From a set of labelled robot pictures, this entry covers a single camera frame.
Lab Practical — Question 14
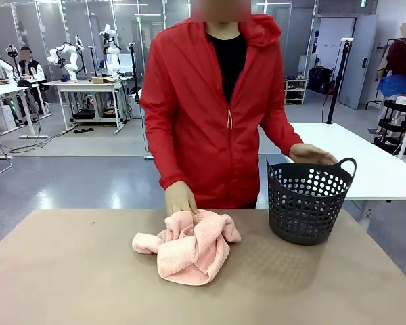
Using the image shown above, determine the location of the person's left hand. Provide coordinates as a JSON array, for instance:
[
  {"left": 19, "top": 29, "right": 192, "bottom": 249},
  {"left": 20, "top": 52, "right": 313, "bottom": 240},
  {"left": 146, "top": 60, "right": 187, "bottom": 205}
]
[{"left": 288, "top": 143, "right": 339, "bottom": 166}]

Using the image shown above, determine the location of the thin black camera tripod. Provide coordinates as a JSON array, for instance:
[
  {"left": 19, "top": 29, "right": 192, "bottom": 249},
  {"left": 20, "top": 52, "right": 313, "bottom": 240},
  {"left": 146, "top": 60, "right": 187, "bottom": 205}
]
[{"left": 126, "top": 42, "right": 141, "bottom": 98}]

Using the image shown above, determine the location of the large white table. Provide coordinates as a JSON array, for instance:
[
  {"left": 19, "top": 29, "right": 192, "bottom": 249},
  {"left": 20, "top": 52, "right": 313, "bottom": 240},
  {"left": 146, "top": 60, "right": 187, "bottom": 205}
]
[{"left": 258, "top": 121, "right": 406, "bottom": 221}]

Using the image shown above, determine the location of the person's right hand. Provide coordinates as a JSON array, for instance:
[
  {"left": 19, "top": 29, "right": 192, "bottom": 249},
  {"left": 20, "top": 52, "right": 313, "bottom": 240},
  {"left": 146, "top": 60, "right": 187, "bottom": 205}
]
[{"left": 164, "top": 180, "right": 199, "bottom": 217}]

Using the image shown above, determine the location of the pink terry towel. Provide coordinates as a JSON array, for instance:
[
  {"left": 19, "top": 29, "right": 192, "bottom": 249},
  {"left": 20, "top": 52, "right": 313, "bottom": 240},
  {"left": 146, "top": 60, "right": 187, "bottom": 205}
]
[{"left": 131, "top": 209, "right": 242, "bottom": 287}]

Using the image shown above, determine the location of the person in red hooded jacket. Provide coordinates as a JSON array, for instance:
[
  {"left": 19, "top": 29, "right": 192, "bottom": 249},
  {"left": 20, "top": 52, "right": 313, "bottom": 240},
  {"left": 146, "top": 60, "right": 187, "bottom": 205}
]
[{"left": 139, "top": 0, "right": 305, "bottom": 210}]

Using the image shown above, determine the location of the grey open door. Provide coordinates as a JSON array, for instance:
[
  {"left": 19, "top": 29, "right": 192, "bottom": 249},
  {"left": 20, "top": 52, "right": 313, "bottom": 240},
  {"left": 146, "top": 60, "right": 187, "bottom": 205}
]
[{"left": 338, "top": 15, "right": 378, "bottom": 110}]

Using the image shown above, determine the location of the blue garment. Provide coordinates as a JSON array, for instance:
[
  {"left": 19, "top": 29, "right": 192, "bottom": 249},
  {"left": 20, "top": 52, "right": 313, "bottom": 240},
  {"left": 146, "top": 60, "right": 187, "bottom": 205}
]
[{"left": 376, "top": 74, "right": 406, "bottom": 98}]

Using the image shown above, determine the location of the maroon garment on rack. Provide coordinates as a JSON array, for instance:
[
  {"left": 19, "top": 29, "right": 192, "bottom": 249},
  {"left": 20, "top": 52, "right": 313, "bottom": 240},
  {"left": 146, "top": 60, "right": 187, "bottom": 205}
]
[{"left": 378, "top": 39, "right": 406, "bottom": 85}]

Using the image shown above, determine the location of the person's left forearm red sleeve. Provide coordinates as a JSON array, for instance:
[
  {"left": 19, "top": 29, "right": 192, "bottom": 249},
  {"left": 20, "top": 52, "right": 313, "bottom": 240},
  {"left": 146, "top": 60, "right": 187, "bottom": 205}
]
[{"left": 258, "top": 111, "right": 305, "bottom": 157}]

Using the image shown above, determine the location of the person's right forearm red sleeve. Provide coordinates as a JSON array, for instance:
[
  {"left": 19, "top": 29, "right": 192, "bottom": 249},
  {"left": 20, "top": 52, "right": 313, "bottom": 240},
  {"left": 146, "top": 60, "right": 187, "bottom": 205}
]
[{"left": 144, "top": 131, "right": 187, "bottom": 190}]

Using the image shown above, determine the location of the black rolling cart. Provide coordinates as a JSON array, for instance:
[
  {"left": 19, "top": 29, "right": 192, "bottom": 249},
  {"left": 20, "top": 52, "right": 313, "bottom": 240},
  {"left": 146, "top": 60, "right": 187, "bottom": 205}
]
[{"left": 374, "top": 97, "right": 406, "bottom": 147}]

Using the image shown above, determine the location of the black bags pile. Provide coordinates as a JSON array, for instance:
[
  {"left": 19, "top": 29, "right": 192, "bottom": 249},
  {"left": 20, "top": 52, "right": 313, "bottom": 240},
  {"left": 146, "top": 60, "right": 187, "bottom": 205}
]
[{"left": 307, "top": 66, "right": 334, "bottom": 95}]

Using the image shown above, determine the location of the white desk with metal legs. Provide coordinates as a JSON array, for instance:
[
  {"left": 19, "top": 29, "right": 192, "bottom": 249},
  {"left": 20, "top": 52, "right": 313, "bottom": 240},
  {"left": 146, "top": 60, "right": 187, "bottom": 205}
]
[
  {"left": 43, "top": 79, "right": 131, "bottom": 135},
  {"left": 0, "top": 82, "right": 50, "bottom": 140}
]

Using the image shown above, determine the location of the black box under desk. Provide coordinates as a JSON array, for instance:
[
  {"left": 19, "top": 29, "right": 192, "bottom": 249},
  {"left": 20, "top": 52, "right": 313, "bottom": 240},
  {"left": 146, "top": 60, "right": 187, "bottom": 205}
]
[{"left": 73, "top": 109, "right": 97, "bottom": 121}]

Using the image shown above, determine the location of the tall black tripod pole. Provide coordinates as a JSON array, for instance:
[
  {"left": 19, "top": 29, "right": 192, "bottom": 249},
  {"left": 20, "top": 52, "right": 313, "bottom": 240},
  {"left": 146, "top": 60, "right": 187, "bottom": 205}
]
[{"left": 325, "top": 37, "right": 355, "bottom": 125}]

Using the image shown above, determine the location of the dark grey perforated plastic basket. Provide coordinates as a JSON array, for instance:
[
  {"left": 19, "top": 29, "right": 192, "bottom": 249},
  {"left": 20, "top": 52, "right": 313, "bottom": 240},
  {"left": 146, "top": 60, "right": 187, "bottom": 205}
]
[{"left": 265, "top": 157, "right": 357, "bottom": 246}]

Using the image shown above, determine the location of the seated person in varsity jacket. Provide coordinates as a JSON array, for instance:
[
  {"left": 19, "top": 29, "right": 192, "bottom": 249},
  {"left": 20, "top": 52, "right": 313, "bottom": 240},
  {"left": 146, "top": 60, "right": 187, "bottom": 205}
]
[{"left": 15, "top": 47, "right": 47, "bottom": 116}]

